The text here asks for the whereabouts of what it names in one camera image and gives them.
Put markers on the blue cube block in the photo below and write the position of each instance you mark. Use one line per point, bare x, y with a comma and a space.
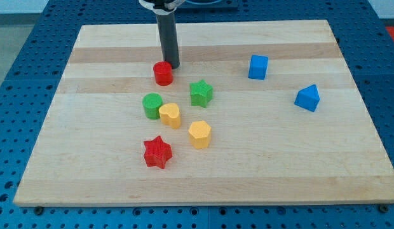
258, 67

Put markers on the yellow hexagon block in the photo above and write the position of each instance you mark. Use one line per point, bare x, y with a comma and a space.
200, 134

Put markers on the yellow heart block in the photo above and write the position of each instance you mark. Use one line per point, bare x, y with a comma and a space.
170, 115

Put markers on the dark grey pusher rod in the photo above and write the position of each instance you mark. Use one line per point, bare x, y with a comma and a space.
168, 39

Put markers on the green star block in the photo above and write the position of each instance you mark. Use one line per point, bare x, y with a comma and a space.
201, 93

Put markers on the green cylinder block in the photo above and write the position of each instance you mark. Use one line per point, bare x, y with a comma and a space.
151, 104

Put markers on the red cylinder block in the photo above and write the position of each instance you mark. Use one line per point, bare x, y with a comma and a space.
163, 73

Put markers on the red star block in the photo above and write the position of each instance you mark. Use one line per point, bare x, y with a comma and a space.
157, 152

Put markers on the light wooden board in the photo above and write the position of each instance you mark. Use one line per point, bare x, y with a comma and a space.
264, 149

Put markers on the blue triangular prism block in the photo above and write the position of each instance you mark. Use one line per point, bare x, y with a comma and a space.
308, 98

